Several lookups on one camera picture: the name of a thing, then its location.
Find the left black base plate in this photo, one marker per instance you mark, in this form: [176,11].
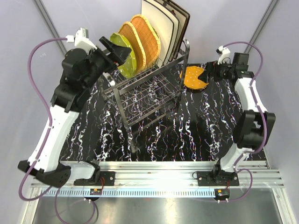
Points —
[105,178]

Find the stainless steel dish rack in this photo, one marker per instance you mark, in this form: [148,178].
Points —
[147,97]

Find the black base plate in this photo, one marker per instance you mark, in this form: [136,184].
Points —
[105,178]
[208,178]

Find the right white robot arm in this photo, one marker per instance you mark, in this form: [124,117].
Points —
[253,128]

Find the white middle square plate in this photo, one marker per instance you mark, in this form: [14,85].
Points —
[167,27]

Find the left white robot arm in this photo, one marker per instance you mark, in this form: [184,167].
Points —
[82,67]

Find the cream black-rimmed square plate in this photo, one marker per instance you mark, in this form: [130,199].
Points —
[149,10]

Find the green polka dot plate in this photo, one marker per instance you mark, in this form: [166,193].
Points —
[128,69]

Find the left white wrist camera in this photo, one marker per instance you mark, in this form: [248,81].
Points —
[81,40]

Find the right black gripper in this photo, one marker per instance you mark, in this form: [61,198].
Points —
[211,67]

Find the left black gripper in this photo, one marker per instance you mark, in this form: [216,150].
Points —
[119,53]

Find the aluminium mounting rail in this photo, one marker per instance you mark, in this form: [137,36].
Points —
[170,179]

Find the woven wicker tray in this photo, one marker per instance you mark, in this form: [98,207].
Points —
[150,41]
[129,31]

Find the orange polka dot plate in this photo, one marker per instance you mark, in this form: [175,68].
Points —
[191,80]

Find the dark brown square plate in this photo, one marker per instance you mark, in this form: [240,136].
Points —
[183,17]

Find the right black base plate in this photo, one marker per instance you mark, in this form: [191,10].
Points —
[208,178]

